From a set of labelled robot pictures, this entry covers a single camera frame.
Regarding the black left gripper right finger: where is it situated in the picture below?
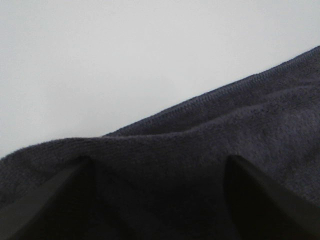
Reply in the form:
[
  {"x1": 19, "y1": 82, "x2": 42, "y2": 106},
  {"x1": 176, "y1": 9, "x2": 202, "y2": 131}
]
[{"x1": 225, "y1": 155, "x2": 320, "y2": 240}]

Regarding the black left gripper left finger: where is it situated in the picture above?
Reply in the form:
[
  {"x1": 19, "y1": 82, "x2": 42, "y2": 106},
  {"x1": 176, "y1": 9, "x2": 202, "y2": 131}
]
[{"x1": 0, "y1": 157, "x2": 96, "y2": 240}]

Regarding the dark grey towel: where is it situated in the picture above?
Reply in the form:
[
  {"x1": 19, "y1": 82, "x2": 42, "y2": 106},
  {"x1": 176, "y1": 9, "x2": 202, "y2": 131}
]
[{"x1": 0, "y1": 47, "x2": 320, "y2": 240}]

